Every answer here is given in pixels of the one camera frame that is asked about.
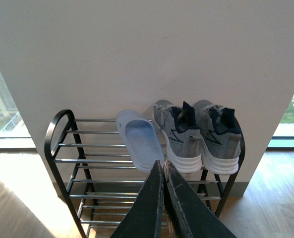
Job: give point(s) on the white rubber slipper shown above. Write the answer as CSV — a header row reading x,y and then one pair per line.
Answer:
x,y
140,138

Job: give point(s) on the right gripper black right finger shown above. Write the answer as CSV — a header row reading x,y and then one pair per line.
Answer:
x,y
189,215

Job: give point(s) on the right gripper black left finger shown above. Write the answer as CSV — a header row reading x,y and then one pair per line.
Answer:
x,y
144,219

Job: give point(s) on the black metal shoe rack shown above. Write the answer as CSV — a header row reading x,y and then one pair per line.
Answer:
x,y
98,180

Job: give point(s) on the grey knit sneaker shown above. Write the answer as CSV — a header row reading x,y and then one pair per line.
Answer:
x,y
179,127
220,137

